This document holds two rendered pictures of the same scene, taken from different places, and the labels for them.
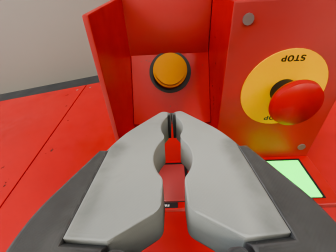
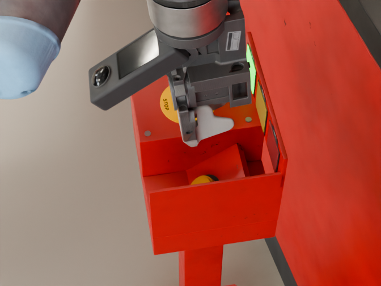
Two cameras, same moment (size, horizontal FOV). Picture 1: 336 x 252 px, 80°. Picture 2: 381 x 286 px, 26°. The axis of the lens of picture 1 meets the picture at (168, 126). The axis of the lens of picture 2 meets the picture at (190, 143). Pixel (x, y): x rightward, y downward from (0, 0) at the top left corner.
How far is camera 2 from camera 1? 0.87 m
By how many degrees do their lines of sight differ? 46
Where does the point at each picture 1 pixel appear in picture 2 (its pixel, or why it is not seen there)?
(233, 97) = not seen: hidden behind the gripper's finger
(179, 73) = (201, 180)
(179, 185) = (269, 134)
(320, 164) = (303, 34)
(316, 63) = (167, 92)
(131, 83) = (218, 218)
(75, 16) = not seen: outside the picture
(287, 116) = not seen: hidden behind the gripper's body
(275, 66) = (172, 111)
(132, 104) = (235, 210)
